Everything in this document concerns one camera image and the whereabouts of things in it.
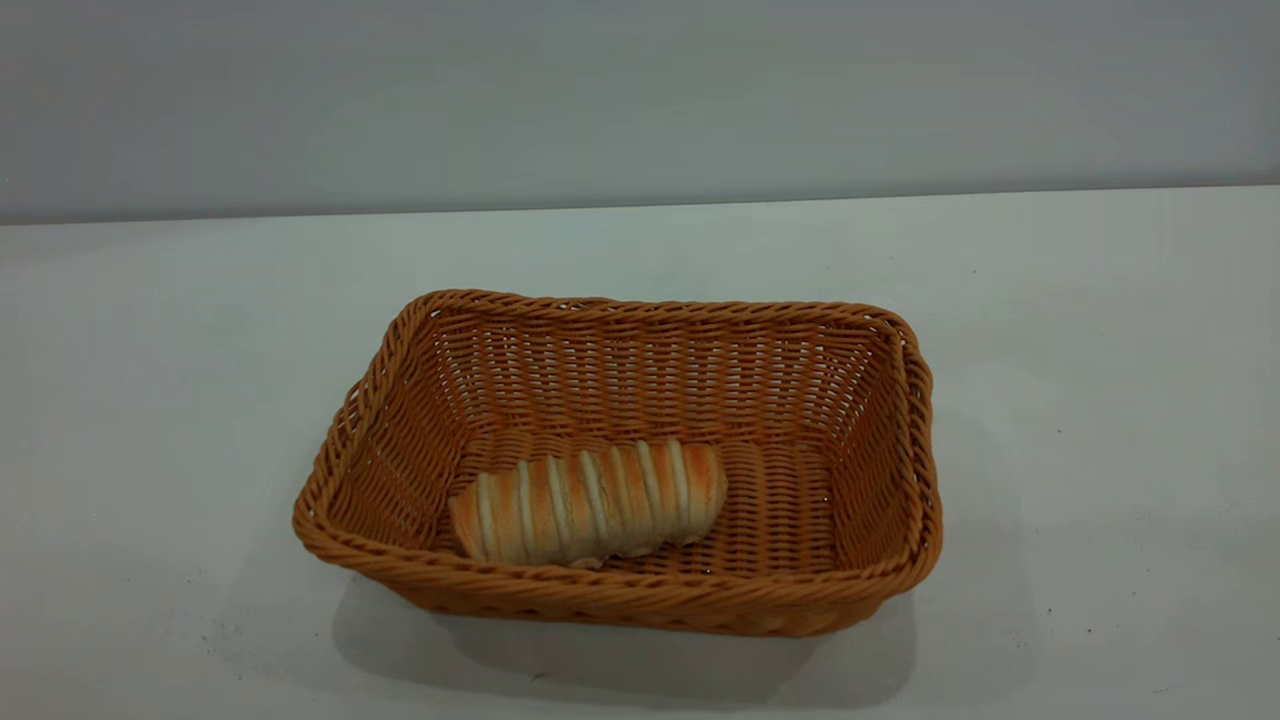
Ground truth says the orange woven wicker basket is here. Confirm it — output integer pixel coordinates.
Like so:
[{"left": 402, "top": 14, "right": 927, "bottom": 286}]
[{"left": 292, "top": 288, "right": 943, "bottom": 639}]

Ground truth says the striped twisted bread roll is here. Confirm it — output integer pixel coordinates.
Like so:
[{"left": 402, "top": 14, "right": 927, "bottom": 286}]
[{"left": 448, "top": 438, "right": 729, "bottom": 569}]

